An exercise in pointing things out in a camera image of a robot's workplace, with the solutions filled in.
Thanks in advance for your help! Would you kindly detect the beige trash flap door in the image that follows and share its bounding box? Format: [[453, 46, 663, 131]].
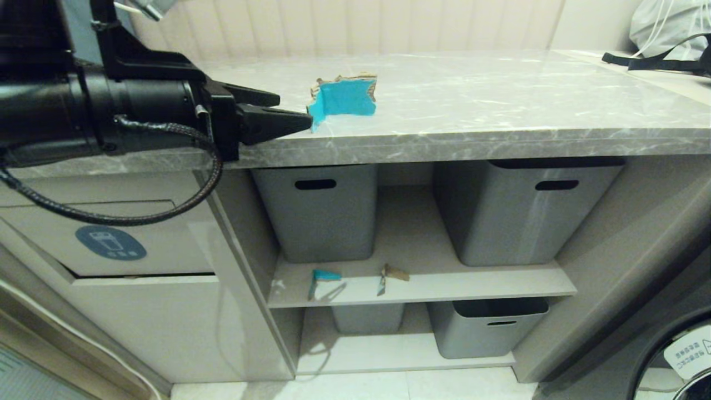
[[0, 200, 216, 277]]

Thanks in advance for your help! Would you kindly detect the gray storage bin with handle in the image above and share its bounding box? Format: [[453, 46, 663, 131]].
[[251, 164, 379, 263]]

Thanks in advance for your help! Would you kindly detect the black strap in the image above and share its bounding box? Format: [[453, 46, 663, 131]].
[[602, 33, 711, 73]]

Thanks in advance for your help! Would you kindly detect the white warning sticker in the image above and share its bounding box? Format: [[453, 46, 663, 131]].
[[664, 325, 711, 380]]

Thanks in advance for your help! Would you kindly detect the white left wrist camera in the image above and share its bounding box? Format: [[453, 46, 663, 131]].
[[132, 0, 178, 22]]

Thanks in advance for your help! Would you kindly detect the gray fabric bag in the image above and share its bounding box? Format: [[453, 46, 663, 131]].
[[629, 0, 711, 62]]

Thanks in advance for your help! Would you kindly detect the brown cardboard scrap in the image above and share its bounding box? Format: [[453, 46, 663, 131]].
[[378, 263, 410, 297]]

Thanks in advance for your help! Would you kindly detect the small gray storage bin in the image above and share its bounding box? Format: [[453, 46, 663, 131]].
[[332, 303, 405, 334]]

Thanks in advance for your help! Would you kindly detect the large gray storage bin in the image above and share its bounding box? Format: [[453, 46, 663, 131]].
[[433, 158, 627, 266]]

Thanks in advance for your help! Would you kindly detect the gray washing machine front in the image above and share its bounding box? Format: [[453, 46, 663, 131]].
[[533, 228, 711, 400]]

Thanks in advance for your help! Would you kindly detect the small teal cardboard scrap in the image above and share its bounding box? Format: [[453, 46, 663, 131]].
[[308, 269, 343, 302]]

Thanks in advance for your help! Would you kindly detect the chrome glass washer door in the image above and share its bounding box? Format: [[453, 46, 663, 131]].
[[628, 319, 711, 400]]

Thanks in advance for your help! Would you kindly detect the beige cabinet frame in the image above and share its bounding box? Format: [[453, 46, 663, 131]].
[[0, 156, 711, 384]]

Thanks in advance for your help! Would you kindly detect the open gray storage bin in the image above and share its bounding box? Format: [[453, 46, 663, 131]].
[[427, 298, 549, 359]]

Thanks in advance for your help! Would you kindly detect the large teal cardboard scrap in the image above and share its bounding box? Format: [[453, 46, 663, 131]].
[[307, 73, 378, 133]]

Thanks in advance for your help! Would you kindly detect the beige shelf board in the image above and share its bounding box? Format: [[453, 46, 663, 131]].
[[268, 186, 577, 309], [296, 304, 515, 374]]

